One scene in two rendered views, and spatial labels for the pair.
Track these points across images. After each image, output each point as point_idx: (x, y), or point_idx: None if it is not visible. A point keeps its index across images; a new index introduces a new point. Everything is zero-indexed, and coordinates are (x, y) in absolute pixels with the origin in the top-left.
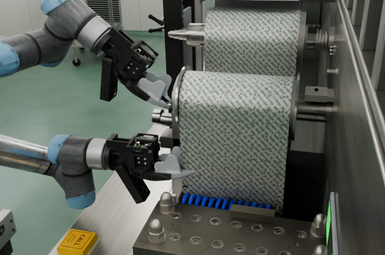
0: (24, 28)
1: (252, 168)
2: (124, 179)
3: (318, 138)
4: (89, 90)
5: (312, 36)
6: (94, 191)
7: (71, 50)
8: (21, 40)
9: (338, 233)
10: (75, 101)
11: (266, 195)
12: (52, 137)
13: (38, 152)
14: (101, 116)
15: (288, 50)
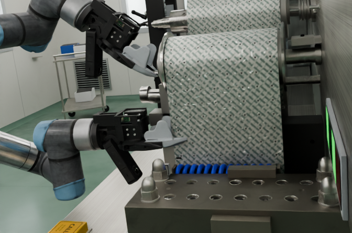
0: (14, 99)
1: (246, 124)
2: (114, 156)
3: None
4: (80, 151)
5: (294, 5)
6: (84, 180)
7: (62, 118)
8: (6, 17)
9: (336, 112)
10: None
11: (265, 154)
12: (42, 198)
13: (23, 144)
14: (93, 174)
15: (271, 18)
